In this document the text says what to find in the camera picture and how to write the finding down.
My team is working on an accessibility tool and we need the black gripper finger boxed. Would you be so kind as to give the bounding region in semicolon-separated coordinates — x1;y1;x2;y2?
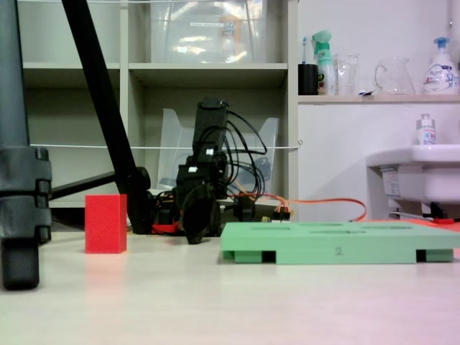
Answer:
211;198;222;238
181;183;217;246

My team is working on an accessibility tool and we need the red square block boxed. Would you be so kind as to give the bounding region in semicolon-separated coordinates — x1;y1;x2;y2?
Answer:
85;194;128;254

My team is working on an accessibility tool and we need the green shape-hole board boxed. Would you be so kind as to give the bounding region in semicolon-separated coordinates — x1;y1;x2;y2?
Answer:
219;221;460;266

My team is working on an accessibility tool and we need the orange flat block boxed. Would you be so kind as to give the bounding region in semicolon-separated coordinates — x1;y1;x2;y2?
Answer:
368;217;460;226

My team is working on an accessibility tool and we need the clear plastic file holder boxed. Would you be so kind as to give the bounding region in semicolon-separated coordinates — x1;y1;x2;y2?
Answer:
157;108;280;198

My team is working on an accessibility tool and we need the black tripod brace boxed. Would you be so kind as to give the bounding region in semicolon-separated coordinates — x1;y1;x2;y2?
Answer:
50;171;119;201

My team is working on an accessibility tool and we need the beige shelf unit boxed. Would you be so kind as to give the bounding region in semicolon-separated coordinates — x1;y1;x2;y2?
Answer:
16;0;300;210

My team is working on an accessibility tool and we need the black tripod leg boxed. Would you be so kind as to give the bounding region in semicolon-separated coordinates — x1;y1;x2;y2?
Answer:
60;0;154;235

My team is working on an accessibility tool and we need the clear plastic storage box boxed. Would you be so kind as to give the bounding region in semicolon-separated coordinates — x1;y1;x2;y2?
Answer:
149;0;269;65

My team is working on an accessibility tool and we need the black cup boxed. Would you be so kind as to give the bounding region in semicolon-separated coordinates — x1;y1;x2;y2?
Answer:
298;63;320;96

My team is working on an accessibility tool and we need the green spray bottle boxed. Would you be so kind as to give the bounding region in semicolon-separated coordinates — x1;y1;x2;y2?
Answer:
311;29;337;96

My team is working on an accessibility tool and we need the grey tripod leg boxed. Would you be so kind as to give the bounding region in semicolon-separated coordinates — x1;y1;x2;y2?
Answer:
0;0;52;290

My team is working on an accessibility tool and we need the clear measuring cup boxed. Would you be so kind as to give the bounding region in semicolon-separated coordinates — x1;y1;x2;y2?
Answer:
336;52;361;96

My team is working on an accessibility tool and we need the white sink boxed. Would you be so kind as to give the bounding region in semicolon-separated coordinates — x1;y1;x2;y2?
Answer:
365;144;460;221

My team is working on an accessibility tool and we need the small clear sanitiser bottle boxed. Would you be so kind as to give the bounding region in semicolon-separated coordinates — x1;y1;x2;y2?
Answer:
415;114;438;147

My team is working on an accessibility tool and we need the glass pitcher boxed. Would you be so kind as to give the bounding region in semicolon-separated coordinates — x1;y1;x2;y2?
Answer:
374;57;416;96

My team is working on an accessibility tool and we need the white soap pump bottle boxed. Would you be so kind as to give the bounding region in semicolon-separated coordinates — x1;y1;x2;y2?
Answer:
423;37;460;96

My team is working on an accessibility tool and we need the black arm wire bundle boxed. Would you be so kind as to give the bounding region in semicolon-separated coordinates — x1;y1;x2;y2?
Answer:
201;109;269;199

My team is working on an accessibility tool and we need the white string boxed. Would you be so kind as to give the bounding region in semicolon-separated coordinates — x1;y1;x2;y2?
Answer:
30;139;305;151

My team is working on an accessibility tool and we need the thin orange cable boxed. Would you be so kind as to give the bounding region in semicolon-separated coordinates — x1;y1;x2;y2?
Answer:
229;193;368;222

